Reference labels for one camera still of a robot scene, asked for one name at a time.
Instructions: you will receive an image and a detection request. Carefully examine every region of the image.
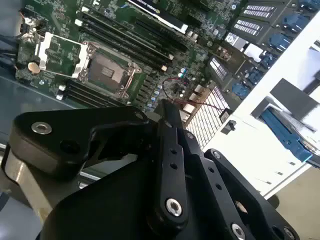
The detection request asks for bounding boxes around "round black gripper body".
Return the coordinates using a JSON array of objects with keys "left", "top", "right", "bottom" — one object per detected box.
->
[{"left": 38, "top": 156, "right": 241, "bottom": 240}]

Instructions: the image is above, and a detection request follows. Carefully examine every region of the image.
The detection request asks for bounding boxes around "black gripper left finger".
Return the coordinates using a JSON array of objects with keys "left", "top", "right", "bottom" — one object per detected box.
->
[{"left": 9, "top": 99, "right": 190, "bottom": 232}]

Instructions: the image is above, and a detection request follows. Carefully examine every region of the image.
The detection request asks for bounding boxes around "hard disk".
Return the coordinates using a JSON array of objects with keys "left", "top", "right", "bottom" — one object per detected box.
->
[{"left": 258, "top": 99, "right": 320, "bottom": 168}]

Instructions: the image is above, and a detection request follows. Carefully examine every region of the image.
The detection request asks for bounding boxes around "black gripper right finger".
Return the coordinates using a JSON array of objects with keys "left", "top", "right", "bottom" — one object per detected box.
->
[{"left": 178, "top": 126, "right": 302, "bottom": 240}]

